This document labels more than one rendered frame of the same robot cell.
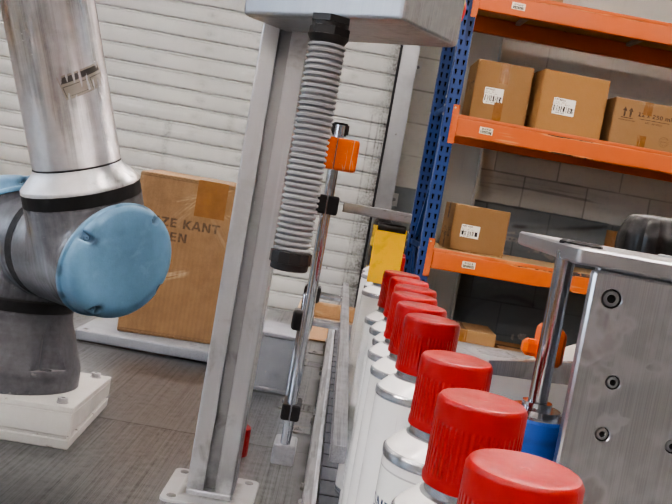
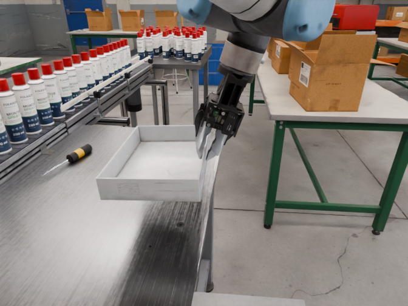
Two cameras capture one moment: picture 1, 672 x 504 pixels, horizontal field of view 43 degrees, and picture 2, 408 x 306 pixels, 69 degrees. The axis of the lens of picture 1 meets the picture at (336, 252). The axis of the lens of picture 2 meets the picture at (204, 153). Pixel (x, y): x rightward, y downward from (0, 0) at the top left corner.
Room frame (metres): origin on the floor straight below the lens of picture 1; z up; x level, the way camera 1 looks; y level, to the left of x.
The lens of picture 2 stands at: (1.02, 0.65, 1.29)
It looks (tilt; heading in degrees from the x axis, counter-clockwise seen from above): 27 degrees down; 187
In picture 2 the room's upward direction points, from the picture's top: straight up
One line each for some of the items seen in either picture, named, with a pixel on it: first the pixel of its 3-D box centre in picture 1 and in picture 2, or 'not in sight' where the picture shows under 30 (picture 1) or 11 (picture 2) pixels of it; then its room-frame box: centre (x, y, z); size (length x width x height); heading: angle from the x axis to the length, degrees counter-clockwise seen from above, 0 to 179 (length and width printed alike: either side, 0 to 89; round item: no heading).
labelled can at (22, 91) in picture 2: not in sight; (25, 104); (0.16, -0.06, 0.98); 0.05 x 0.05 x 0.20
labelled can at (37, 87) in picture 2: not in sight; (39, 98); (0.08, -0.06, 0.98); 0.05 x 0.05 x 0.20
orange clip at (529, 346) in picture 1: (542, 343); not in sight; (0.49, -0.13, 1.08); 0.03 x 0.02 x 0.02; 0
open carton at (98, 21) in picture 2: not in sight; (99, 19); (-4.66, -2.03, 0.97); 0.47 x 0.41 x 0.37; 179
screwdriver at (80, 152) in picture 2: not in sight; (67, 159); (0.27, 0.12, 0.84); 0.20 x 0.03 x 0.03; 165
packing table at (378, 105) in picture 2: not in sight; (297, 115); (-1.53, 1.16, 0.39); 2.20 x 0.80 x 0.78; 2
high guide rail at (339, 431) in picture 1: (342, 331); not in sight; (1.16, -0.03, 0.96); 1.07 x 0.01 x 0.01; 0
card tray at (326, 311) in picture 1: (353, 326); not in sight; (1.87, -0.07, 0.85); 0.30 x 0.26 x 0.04; 0
